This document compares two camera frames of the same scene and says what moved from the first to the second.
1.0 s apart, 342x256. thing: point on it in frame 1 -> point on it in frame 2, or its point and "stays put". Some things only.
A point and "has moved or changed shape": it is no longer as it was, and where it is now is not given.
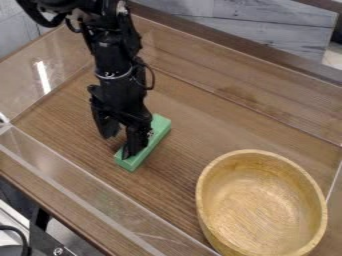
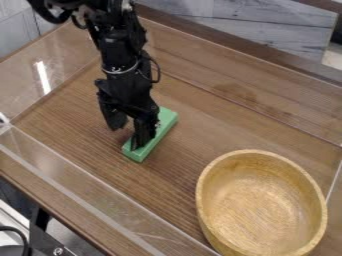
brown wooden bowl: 259,206 stays put
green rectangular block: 162,126 has moved or changed shape
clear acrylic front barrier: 59,211 stays put
